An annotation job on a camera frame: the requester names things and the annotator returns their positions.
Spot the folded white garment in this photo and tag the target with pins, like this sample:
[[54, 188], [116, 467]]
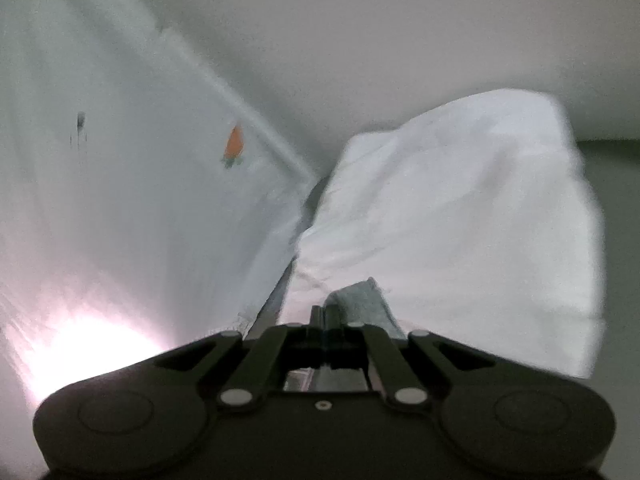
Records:
[[450, 210]]

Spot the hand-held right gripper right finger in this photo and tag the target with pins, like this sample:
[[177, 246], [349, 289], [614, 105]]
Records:
[[372, 342]]

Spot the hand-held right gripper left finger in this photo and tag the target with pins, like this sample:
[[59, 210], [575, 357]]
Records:
[[295, 336]]

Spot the light grey garment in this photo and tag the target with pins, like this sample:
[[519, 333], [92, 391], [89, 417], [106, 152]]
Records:
[[357, 300]]

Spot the carrot printed backdrop sheet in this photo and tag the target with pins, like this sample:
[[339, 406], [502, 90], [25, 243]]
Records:
[[125, 160]]

